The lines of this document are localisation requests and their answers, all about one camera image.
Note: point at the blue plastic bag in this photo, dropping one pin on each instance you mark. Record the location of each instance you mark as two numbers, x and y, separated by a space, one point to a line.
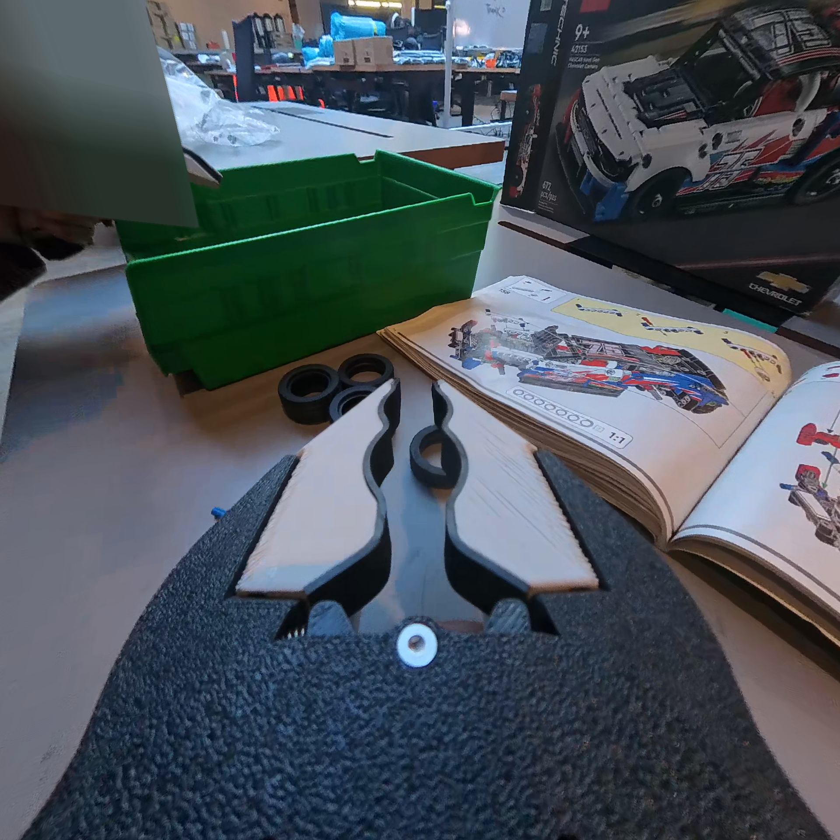
358 26

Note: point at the whiteboard on stand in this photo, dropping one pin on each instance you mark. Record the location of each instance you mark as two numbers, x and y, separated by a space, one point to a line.
485 19

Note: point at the long wooden workbench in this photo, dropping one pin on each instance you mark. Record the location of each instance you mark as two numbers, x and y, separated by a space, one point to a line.
394 69

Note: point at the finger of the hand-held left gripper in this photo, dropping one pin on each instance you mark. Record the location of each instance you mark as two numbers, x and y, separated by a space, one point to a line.
203 172
85 105

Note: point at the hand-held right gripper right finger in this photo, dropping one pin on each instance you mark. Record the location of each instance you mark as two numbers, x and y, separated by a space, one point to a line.
518 525

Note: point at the green plastic bin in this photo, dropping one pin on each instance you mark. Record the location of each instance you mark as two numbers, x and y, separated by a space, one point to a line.
295 315

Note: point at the clear plastic bag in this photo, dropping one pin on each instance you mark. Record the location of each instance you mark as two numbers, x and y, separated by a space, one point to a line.
223 118

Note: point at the cardboard box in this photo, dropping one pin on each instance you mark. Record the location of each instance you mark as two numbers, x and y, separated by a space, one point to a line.
374 50
344 52

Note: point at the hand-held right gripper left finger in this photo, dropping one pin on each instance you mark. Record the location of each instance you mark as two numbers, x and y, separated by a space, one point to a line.
321 525

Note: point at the black upright panel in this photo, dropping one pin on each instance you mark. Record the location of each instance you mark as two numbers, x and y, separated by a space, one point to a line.
243 59

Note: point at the black toy tire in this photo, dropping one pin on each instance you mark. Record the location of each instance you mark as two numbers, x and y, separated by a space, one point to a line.
367 364
348 403
305 397
420 469

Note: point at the toy car instruction booklet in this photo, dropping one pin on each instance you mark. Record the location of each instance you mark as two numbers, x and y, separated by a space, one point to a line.
590 407

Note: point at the toy car set box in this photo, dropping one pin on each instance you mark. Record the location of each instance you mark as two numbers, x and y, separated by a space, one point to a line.
656 249

